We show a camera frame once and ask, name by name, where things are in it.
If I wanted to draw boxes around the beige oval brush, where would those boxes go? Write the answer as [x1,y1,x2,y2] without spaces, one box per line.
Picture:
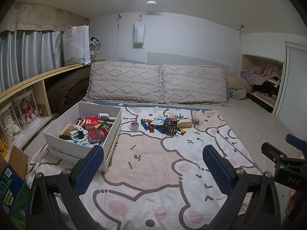
[59,123,75,137]

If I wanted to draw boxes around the pink crumpled clothes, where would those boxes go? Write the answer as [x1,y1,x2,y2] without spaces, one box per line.
[240,67,283,85]

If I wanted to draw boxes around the green bracelet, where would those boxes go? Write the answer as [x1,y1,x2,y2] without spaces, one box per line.
[72,132,86,143]

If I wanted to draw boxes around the person's right hand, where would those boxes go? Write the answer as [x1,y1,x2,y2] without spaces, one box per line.
[285,189,298,217]

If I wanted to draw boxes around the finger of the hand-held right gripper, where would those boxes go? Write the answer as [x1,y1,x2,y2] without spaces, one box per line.
[285,134,307,152]
[261,142,288,166]

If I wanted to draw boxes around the clear bag of clutter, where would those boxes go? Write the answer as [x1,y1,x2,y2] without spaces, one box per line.
[89,36,103,63]

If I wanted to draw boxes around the grey curtain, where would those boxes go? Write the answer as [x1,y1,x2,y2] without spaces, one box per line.
[0,30,65,93]

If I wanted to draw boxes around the beige printed valance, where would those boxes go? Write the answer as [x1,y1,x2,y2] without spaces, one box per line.
[0,2,90,33]

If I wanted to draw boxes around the white hanging cable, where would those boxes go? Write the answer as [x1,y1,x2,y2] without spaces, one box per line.
[113,14,122,60]

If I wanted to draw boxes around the dark clothes pile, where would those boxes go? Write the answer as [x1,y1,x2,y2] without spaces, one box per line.
[251,77,281,99]

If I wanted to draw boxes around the teddy doll display case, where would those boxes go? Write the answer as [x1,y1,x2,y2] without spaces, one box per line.
[12,90,40,131]

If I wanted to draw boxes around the wooden shelf unit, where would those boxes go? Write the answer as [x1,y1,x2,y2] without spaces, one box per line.
[0,59,106,150]

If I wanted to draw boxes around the red small box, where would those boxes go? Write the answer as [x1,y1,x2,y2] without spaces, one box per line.
[87,128,108,140]
[85,117,99,128]

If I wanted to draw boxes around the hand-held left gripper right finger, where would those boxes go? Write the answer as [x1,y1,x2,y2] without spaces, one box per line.
[202,145,282,230]

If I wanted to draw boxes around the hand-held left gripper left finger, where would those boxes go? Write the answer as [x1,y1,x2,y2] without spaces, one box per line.
[26,145,106,230]

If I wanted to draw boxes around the white hanging wall bag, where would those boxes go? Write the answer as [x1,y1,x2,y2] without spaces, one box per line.
[133,16,146,49]

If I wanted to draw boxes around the black hair claw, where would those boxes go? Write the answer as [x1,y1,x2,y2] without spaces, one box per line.
[163,119,179,136]

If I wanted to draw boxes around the folded brown blanket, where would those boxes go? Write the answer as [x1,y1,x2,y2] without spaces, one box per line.
[45,65,92,114]

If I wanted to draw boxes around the small plain beige pillow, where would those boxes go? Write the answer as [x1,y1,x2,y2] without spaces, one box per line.
[225,73,252,100]

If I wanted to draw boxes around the grey headboard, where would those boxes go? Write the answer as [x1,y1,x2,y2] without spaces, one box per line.
[147,52,230,70]

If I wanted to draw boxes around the green printed cardboard box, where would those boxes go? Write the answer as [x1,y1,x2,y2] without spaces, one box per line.
[0,146,30,223]

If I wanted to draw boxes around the white tote bag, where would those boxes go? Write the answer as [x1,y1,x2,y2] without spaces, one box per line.
[63,25,92,66]

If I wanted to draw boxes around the white bunny doll case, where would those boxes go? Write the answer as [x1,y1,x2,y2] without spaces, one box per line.
[0,102,24,149]

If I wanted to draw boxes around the white shutter door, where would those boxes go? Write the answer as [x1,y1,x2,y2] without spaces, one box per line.
[273,41,307,135]

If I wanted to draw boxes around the white blue foil packet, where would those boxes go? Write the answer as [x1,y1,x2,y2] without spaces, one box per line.
[151,117,167,127]

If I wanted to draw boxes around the pink bear printed blanket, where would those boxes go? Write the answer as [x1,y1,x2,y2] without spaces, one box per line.
[27,102,271,230]

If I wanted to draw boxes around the white cardboard box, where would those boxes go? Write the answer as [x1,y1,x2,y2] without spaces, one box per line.
[43,102,122,172]

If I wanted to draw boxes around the thin metal rod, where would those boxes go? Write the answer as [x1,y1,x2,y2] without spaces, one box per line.
[216,129,264,173]

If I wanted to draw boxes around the beige tufted pillow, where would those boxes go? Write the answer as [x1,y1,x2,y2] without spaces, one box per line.
[86,61,163,102]
[161,64,231,106]

